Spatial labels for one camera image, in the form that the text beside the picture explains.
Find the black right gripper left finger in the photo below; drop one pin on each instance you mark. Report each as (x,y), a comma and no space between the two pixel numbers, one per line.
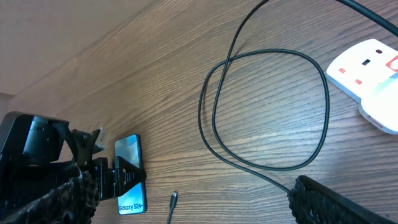
(73,202)

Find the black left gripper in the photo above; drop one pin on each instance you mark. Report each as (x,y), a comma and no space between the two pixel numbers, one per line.
(30,168)

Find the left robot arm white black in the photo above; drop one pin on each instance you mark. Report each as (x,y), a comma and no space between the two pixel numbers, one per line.
(18,124)

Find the white charger plug adapter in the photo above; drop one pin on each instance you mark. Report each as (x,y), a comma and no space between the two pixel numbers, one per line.
(380,106)

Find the white power strip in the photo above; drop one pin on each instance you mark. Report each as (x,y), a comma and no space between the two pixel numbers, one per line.
(359,69)

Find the blue-screen Samsung Galaxy smartphone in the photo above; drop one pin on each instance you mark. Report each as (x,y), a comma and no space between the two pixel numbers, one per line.
(134,201)

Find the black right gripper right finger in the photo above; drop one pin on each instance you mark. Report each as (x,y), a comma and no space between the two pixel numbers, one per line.
(313,203)

